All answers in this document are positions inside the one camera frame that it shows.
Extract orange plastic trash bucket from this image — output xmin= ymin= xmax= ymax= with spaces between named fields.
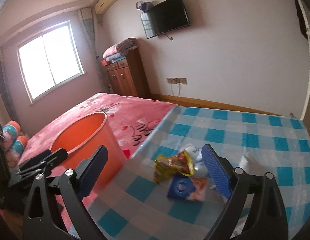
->
xmin=50 ymin=112 xmax=127 ymax=193

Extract clear plastic bottle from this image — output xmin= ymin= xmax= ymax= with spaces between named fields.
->
xmin=180 ymin=144 xmax=211 ymax=178

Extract blue tissue packet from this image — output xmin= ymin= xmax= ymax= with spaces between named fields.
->
xmin=167 ymin=176 xmax=208 ymax=202

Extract yellow snack wrapper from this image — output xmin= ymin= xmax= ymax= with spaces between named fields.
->
xmin=153 ymin=150 xmax=195 ymax=184

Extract rolled colourful quilt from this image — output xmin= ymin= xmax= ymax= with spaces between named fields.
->
xmin=3 ymin=120 xmax=28 ymax=169

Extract pink floral bedspread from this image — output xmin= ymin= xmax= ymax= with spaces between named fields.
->
xmin=20 ymin=93 xmax=175 ymax=207

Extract left grey curtain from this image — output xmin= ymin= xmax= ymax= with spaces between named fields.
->
xmin=0 ymin=61 xmax=19 ymax=122

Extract grey curtain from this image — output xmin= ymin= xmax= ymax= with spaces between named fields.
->
xmin=78 ymin=7 xmax=110 ymax=93
xmin=0 ymin=61 xmax=19 ymax=122

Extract bright window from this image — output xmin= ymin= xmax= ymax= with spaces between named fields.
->
xmin=17 ymin=21 xmax=85 ymax=103

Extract blue checkered tablecloth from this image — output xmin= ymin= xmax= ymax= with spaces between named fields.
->
xmin=70 ymin=106 xmax=310 ymax=240

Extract brown wooden cabinet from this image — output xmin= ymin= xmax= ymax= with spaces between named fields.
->
xmin=104 ymin=48 xmax=151 ymax=99

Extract folded blankets on cabinet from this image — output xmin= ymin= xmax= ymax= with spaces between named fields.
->
xmin=103 ymin=37 xmax=139 ymax=63

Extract right grey curtain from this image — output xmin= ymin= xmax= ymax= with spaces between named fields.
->
xmin=78 ymin=7 xmax=110 ymax=93

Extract white air conditioner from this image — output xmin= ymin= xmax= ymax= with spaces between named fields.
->
xmin=95 ymin=0 xmax=118 ymax=15

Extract white door frame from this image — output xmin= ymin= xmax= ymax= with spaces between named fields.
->
xmin=291 ymin=0 xmax=310 ymax=120

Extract wall power socket strip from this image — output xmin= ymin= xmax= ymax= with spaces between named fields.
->
xmin=167 ymin=77 xmax=188 ymax=85

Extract wall mounted black television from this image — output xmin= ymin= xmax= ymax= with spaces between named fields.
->
xmin=140 ymin=0 xmax=190 ymax=39

